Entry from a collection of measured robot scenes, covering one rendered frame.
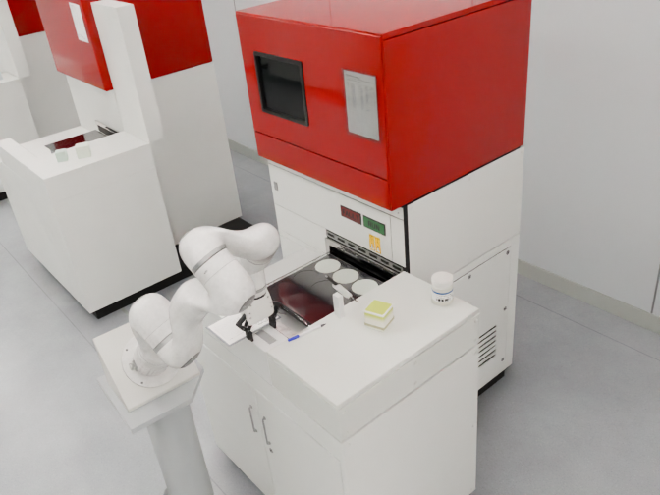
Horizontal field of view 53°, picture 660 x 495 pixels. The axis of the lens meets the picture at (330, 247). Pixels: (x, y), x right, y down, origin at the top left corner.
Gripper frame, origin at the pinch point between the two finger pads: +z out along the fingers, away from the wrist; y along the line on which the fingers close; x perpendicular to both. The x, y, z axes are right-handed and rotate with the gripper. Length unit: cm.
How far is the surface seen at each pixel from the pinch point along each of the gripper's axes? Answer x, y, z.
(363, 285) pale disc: -2.5, -47.5, 7.2
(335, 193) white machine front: -27, -58, -19
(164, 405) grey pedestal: -9.5, 34.5, 15.2
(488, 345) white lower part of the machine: 9, -110, 67
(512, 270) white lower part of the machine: 9, -124, 33
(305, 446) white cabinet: 24.0, 5.0, 31.4
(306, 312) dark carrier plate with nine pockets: -5.0, -22.1, 7.3
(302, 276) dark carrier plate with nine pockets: -25.1, -35.7, 7.3
